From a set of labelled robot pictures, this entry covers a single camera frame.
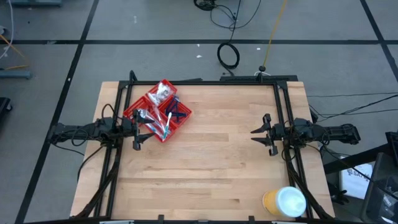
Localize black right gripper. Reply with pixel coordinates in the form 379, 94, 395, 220
250, 113, 289, 157

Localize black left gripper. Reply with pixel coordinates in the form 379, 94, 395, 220
121, 108, 157, 151

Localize red white toothbrush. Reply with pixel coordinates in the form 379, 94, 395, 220
152, 107, 165, 131

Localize teal white toothbrush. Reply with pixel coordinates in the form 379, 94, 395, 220
163, 111, 173, 140

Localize white vanity pack bag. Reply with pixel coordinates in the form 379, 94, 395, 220
156, 81, 174, 98
147, 91, 164, 107

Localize red plastic mesh basket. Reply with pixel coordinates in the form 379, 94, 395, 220
157, 95, 193, 128
141, 109, 179, 144
123, 95, 157, 124

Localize clear plastic packets in tray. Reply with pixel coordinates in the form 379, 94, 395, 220
145, 78, 178, 108

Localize yellow canister white lid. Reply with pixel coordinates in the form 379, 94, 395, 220
262, 185, 308, 218

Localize black desk bar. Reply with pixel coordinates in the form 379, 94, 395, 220
323, 142, 398, 175

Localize black clamp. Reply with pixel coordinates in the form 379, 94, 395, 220
329, 183, 351, 206

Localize white printed box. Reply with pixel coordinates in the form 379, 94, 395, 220
340, 162, 374, 200

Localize black plastic bin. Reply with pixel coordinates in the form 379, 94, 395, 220
360, 130, 398, 224

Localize grey stand foot bar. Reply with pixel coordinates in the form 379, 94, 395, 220
0, 69, 33, 80
9, 0, 64, 7

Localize black chair base part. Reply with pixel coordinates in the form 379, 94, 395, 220
0, 96, 13, 114

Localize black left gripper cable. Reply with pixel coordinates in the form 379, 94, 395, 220
101, 103, 118, 121

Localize black coiled floor cable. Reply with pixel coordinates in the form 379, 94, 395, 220
210, 0, 262, 77

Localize thin black floor cable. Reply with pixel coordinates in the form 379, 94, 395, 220
338, 108, 398, 116
307, 91, 398, 98
310, 94, 398, 123

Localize yellow hanging cable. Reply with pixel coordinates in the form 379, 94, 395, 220
262, 0, 289, 68

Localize black cable bundle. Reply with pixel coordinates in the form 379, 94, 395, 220
193, 0, 218, 12

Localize orange floor cable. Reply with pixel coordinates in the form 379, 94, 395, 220
0, 32, 27, 71

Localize white floor cable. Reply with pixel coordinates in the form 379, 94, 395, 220
0, 0, 16, 60

